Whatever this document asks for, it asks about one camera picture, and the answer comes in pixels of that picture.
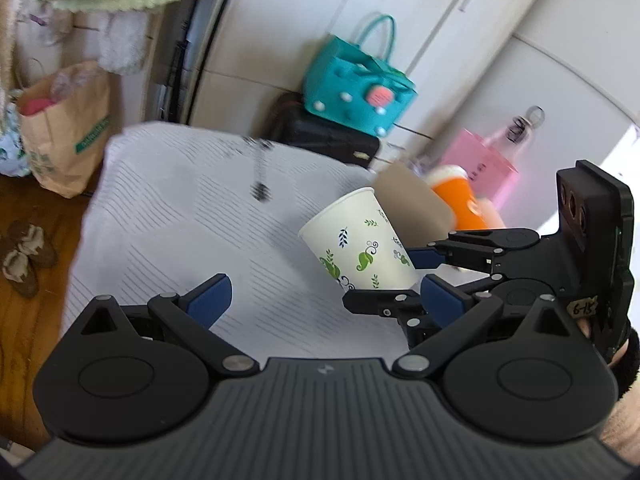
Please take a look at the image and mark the orange paper cup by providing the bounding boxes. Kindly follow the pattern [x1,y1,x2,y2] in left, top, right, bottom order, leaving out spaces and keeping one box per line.
[425,165,488,231]

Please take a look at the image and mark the white paper cup green leaves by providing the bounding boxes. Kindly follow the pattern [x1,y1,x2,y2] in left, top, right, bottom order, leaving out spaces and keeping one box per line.
[299,188,419,292]

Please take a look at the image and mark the brown cylindrical cup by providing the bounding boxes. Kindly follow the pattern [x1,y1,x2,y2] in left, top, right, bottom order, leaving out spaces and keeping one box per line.
[372,162,456,248]

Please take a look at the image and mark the grey wooden wardrobe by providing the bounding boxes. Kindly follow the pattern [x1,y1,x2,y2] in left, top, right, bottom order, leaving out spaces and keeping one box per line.
[186,0,535,162]

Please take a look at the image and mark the black hair ties on hook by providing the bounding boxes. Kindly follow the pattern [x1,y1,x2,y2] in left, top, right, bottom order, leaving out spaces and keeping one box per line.
[506,104,547,143]

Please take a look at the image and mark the right hand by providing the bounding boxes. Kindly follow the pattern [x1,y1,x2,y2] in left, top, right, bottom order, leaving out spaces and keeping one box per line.
[601,322,640,466]

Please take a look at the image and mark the teal felt handbag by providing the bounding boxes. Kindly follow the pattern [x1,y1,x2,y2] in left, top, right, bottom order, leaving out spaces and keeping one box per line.
[303,14,416,138]

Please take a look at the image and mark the pair of slippers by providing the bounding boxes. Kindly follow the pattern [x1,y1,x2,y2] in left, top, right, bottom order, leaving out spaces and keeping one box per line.
[1,220,56,299]

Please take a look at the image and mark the pink cup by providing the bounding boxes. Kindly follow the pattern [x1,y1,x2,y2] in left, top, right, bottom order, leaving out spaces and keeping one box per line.
[477,198,506,230]

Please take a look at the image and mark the brown paper shopping bag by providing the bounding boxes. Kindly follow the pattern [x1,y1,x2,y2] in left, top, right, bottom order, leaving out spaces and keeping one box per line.
[16,61,111,198]

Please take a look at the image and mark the pink paper gift bag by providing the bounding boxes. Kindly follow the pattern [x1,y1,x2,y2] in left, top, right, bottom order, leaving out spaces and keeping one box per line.
[438,130,520,209]

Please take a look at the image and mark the black suitcase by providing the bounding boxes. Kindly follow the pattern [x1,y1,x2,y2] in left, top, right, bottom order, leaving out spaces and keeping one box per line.
[262,92,381,168]

